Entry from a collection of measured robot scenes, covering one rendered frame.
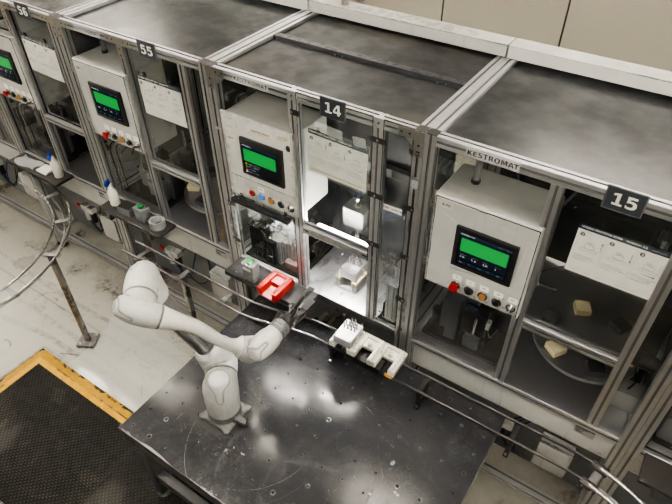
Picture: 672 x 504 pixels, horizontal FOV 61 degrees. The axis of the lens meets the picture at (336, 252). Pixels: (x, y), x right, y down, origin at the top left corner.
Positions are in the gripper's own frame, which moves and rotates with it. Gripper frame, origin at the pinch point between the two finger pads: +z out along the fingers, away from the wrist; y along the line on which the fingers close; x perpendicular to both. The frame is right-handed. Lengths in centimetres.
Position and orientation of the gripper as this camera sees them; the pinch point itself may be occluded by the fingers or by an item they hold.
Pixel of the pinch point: (309, 297)
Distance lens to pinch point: 273.6
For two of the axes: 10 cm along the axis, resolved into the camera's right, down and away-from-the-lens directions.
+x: -8.3, -3.7, 4.2
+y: 0.0, -7.5, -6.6
